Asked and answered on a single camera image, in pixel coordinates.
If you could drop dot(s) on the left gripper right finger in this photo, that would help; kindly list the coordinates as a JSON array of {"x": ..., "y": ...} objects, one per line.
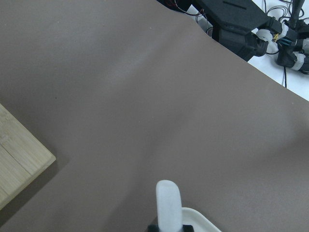
[{"x": 188, "y": 228}]

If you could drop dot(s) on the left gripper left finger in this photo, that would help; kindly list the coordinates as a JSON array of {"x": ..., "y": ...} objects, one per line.
[{"x": 153, "y": 228}]

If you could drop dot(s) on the white ceramic spoon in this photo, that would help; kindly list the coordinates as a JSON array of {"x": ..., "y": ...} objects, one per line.
[{"x": 169, "y": 207}]

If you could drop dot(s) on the cream rabbit serving tray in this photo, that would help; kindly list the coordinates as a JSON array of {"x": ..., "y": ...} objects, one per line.
[{"x": 199, "y": 222}]

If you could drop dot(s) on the wooden cutting board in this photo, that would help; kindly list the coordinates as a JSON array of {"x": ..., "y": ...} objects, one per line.
[{"x": 22, "y": 157}]

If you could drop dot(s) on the black device on side table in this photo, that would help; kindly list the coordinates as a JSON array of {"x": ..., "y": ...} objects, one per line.
[{"x": 246, "y": 30}]

